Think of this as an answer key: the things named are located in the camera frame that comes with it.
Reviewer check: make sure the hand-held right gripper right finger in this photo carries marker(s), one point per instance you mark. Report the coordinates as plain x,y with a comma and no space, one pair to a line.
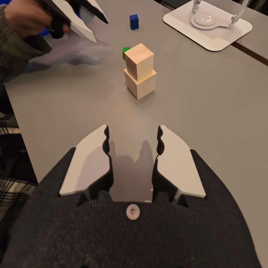
178,165

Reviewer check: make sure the small green wooden cube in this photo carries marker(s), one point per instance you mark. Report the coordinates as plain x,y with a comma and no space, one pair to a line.
125,52

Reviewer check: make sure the blue wooden cube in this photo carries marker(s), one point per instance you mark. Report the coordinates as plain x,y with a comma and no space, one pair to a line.
134,22

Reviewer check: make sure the white document stand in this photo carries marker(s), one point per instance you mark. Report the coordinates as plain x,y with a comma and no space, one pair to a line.
209,35

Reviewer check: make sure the person's left hand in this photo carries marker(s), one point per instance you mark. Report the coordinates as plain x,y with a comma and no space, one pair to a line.
27,18

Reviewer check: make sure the large plain wooden cube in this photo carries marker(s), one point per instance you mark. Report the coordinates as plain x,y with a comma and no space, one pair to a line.
144,88

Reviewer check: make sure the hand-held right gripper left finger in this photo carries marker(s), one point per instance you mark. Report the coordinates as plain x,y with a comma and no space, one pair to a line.
85,163

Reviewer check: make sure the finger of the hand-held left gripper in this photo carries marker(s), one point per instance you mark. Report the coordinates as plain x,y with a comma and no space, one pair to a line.
94,8
79,27

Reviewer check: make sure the medium plain wooden cube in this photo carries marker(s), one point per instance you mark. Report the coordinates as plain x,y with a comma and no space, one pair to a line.
142,60

